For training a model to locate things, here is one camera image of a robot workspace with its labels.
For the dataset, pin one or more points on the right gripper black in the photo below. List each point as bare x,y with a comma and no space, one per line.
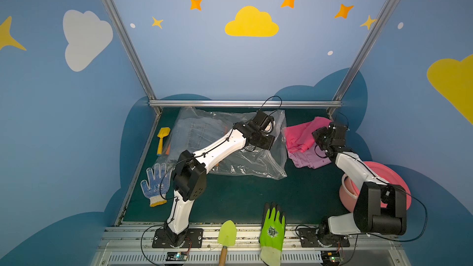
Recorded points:
321,140

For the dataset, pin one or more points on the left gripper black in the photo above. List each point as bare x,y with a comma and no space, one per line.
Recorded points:
264,140

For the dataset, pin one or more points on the purple trousers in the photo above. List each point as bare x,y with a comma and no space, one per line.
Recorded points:
312,158

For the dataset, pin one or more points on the pink trousers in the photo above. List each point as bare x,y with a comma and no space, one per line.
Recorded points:
299,137

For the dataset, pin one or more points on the clear plastic vacuum bag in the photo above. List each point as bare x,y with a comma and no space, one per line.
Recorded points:
249,161

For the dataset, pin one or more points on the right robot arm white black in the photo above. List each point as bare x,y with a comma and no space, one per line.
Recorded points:
380,206

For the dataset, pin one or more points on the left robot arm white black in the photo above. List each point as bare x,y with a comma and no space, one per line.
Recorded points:
190,174

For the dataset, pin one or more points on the pink bucket with lid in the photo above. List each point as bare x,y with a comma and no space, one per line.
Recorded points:
348,192

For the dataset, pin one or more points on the light blue jeans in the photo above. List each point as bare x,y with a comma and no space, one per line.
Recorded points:
197,133

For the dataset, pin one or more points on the yellow toy shovel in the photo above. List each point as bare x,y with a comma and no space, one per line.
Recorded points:
163,132

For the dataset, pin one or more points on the green garden trowel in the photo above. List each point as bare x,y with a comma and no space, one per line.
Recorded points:
226,238

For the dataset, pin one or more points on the green black work glove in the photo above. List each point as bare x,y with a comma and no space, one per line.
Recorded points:
272,234

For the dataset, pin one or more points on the blue dotted white glove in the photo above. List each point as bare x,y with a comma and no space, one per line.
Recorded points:
157,184

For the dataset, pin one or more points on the right controller board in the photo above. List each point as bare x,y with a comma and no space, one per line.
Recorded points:
331,258

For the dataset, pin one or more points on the controller board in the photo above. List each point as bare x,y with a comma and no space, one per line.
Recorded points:
331,258
176,257

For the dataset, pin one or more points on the left controller board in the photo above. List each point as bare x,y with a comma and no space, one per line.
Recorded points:
176,257

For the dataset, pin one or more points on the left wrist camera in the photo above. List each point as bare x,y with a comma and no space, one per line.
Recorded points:
263,121

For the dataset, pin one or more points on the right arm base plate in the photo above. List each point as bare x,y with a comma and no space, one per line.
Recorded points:
312,238

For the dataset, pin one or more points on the aluminium frame rail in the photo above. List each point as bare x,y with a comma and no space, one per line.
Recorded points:
245,103

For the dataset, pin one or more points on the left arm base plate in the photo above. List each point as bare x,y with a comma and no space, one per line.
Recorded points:
190,238

